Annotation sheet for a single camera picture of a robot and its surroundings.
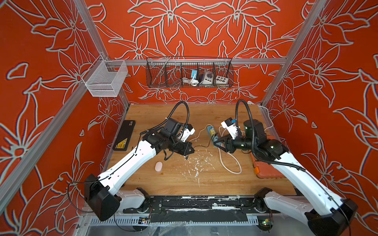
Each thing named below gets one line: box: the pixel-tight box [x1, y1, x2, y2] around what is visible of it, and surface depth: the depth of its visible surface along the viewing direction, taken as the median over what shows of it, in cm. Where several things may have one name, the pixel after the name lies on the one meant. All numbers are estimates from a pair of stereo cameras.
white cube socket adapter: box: [215, 75, 229, 85], surface depth 96 cm
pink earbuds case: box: [154, 161, 163, 173], surface depth 86 cm
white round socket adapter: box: [201, 70, 214, 85], surface depth 93 cm
